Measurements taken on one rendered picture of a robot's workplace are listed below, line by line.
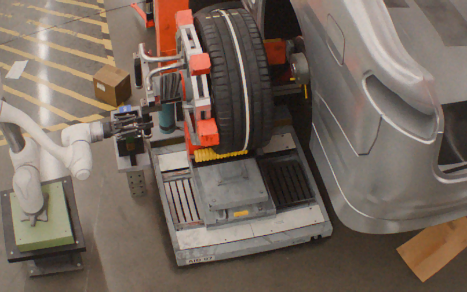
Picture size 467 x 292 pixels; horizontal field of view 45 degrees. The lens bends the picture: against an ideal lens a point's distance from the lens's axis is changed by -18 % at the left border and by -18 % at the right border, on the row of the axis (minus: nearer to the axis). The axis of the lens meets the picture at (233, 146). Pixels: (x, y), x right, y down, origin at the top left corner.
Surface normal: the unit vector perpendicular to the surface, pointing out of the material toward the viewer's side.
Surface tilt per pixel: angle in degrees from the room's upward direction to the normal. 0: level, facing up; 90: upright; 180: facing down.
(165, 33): 90
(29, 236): 4
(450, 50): 22
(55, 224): 4
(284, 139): 0
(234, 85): 54
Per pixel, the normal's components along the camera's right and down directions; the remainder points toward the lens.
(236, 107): 0.22, 0.43
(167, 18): 0.23, 0.70
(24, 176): 0.04, -0.56
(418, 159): -0.17, 0.70
